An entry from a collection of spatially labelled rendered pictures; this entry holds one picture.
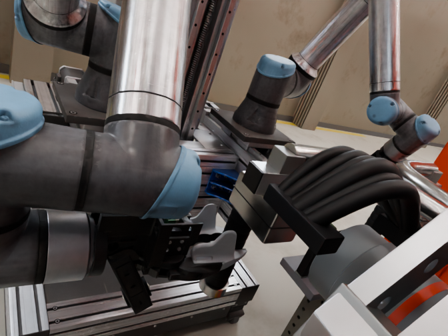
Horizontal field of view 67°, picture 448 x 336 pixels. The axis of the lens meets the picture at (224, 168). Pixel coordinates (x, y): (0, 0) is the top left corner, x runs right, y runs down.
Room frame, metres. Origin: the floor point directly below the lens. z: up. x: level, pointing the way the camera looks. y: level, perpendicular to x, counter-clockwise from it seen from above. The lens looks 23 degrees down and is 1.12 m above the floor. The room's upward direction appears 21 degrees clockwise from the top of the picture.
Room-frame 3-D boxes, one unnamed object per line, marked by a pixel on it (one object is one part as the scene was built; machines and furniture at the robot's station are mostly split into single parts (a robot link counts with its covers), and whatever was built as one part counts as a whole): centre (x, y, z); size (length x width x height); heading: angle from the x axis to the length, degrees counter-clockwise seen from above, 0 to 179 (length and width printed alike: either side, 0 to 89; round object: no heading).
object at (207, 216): (0.41, -0.01, 0.85); 0.09 x 0.03 x 0.06; 136
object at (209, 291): (0.41, -0.05, 0.83); 0.04 x 0.04 x 0.16
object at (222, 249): (0.37, -0.04, 0.86); 0.09 x 0.03 x 0.06; 119
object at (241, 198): (0.39, -0.07, 0.93); 0.09 x 0.05 x 0.05; 37
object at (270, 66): (1.14, -0.04, 0.98); 0.13 x 0.12 x 0.14; 151
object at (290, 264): (1.07, -0.52, 0.44); 0.43 x 0.17 x 0.03; 127
